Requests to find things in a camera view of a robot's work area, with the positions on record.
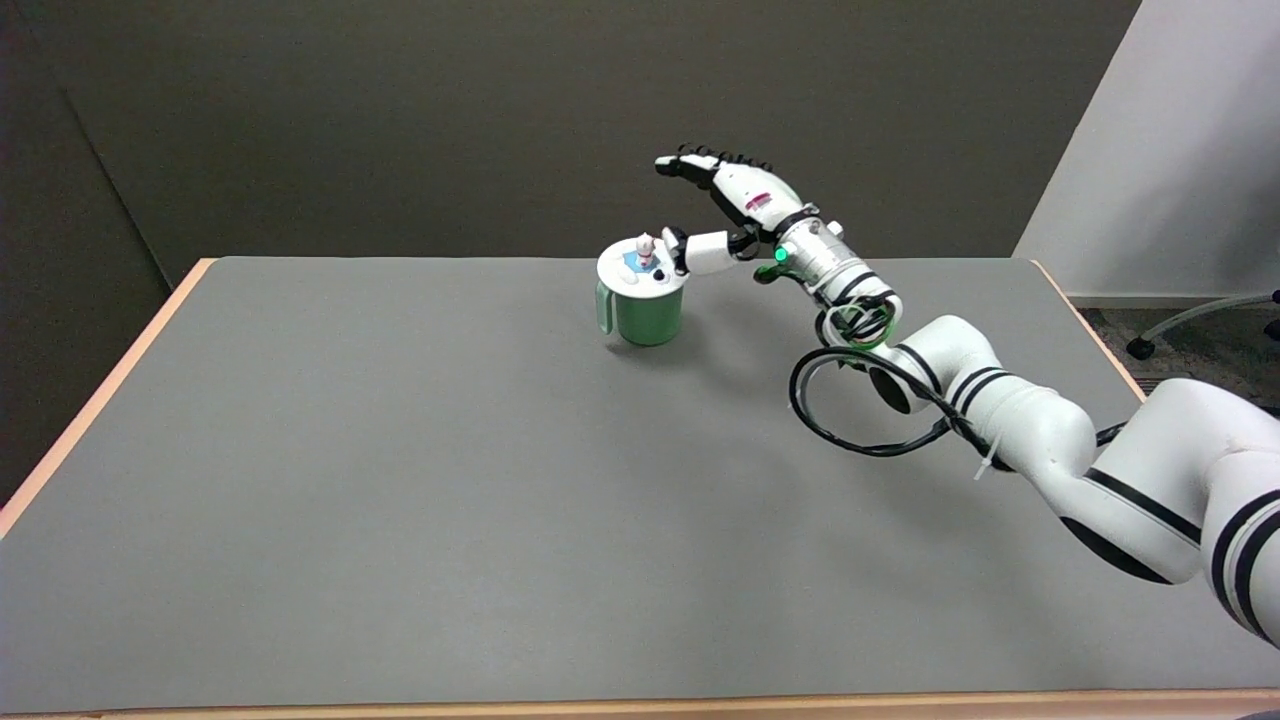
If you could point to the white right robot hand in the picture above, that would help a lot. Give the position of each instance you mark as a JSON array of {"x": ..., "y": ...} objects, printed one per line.
[{"x": 760, "y": 195}]

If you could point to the white cup lid with figurine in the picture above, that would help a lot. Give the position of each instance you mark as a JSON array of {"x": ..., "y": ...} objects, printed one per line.
[{"x": 615, "y": 275}]

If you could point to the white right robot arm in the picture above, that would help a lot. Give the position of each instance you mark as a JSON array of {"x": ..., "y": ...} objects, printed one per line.
[{"x": 1040, "y": 425}]

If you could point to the grey office chair base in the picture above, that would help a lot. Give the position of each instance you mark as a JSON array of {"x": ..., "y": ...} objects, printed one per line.
[{"x": 1190, "y": 315}]

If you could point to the floor vent grille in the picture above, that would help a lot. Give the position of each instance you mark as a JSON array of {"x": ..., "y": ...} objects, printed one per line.
[{"x": 1165, "y": 385}]

